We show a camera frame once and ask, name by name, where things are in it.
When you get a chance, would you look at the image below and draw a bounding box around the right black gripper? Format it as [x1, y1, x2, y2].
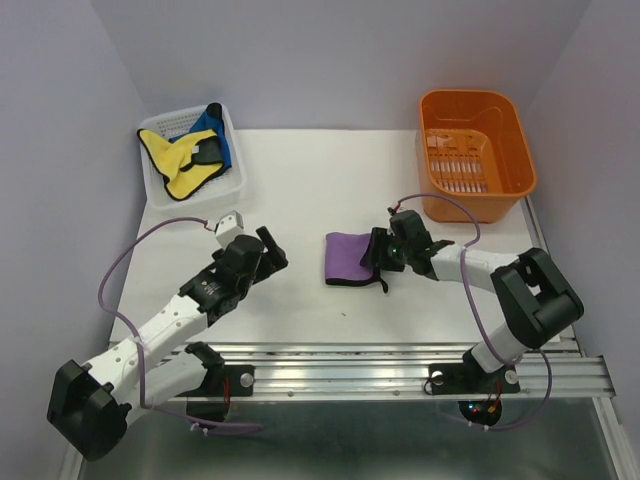
[358, 227, 411, 271]

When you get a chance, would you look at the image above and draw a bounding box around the black and purple towel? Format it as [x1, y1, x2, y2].
[324, 232, 389, 293]

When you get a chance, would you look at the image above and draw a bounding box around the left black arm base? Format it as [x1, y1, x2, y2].
[181, 364, 255, 399]

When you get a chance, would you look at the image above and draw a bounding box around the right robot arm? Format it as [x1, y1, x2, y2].
[361, 210, 584, 395]

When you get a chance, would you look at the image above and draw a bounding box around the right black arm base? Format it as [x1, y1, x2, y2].
[424, 363, 521, 397]

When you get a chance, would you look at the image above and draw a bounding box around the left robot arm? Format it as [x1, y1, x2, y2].
[46, 227, 288, 461]

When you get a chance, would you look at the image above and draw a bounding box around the white perforated basket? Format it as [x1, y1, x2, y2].
[136, 102, 246, 214]

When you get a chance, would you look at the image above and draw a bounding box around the yellow towel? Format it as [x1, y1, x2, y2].
[137, 129, 219, 201]

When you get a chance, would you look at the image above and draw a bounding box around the blue towel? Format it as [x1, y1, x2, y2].
[169, 102, 231, 176]

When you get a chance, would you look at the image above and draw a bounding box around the orange plastic basket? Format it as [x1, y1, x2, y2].
[418, 89, 537, 224]

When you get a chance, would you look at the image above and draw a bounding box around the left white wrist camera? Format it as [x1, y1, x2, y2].
[213, 210, 244, 249]

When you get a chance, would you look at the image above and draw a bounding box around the aluminium mounting rail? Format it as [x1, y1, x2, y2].
[82, 342, 619, 401]

